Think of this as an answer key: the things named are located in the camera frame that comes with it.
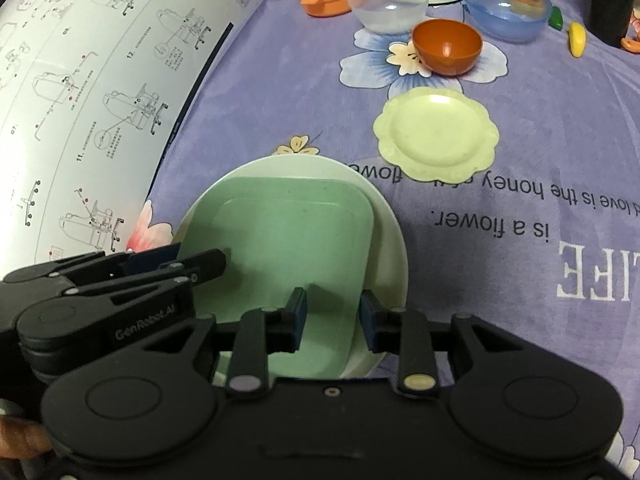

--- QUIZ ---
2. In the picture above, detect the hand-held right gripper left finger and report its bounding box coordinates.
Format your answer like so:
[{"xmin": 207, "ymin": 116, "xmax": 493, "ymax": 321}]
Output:
[{"xmin": 142, "ymin": 301, "xmax": 307, "ymax": 399}]

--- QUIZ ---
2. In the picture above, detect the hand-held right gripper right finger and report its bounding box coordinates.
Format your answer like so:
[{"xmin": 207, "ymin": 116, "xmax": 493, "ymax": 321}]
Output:
[{"xmin": 360, "ymin": 290, "xmax": 507, "ymax": 399}]

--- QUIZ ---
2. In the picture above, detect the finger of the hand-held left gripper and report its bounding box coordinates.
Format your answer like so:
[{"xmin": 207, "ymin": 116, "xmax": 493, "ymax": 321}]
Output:
[
  {"xmin": 2, "ymin": 243, "xmax": 182, "ymax": 284},
  {"xmin": 62, "ymin": 248, "xmax": 230, "ymax": 327}
]

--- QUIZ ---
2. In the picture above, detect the green square plate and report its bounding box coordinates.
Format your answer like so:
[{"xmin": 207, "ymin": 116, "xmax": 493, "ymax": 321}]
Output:
[{"xmin": 186, "ymin": 176, "xmax": 374, "ymax": 376}]

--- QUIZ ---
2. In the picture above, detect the white round plate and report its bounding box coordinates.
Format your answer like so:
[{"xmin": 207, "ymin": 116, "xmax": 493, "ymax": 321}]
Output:
[{"xmin": 172, "ymin": 154, "xmax": 410, "ymax": 380}]

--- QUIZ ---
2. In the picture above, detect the pale yellow scalloped plate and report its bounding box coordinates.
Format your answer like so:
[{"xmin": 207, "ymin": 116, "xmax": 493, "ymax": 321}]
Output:
[{"xmin": 372, "ymin": 86, "xmax": 501, "ymax": 183}]

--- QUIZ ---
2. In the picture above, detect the orange bowl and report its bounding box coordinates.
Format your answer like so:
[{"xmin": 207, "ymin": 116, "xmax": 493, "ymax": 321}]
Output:
[{"xmin": 412, "ymin": 19, "xmax": 484, "ymax": 77}]

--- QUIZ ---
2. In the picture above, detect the clear plastic bowl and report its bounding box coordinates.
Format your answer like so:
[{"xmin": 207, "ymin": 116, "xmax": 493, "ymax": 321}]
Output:
[{"xmin": 347, "ymin": 0, "xmax": 430, "ymax": 35}]

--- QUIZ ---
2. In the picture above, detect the blue plastic bowl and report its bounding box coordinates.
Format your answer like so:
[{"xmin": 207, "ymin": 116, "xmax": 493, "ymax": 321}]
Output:
[{"xmin": 462, "ymin": 0, "xmax": 553, "ymax": 44}]

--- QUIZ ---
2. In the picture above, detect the person's left hand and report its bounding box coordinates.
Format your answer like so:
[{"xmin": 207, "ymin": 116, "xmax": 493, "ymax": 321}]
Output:
[{"xmin": 0, "ymin": 414, "xmax": 54, "ymax": 461}]

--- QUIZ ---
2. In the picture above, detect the purple floral tablecloth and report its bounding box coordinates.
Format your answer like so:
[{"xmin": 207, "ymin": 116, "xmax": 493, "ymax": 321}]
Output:
[{"xmin": 122, "ymin": 0, "xmax": 640, "ymax": 480}]

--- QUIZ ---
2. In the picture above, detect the white instruction sheet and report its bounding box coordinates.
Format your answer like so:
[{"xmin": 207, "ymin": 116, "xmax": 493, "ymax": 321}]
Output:
[{"xmin": 0, "ymin": 0, "xmax": 296, "ymax": 281}]

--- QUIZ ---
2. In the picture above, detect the small yellow toy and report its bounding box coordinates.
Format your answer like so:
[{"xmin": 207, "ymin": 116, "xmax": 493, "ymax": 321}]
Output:
[{"xmin": 567, "ymin": 22, "xmax": 589, "ymax": 59}]

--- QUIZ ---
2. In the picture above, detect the black cylindrical flask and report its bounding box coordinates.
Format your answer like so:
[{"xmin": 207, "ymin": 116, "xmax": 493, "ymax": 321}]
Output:
[{"xmin": 587, "ymin": 0, "xmax": 639, "ymax": 47}]

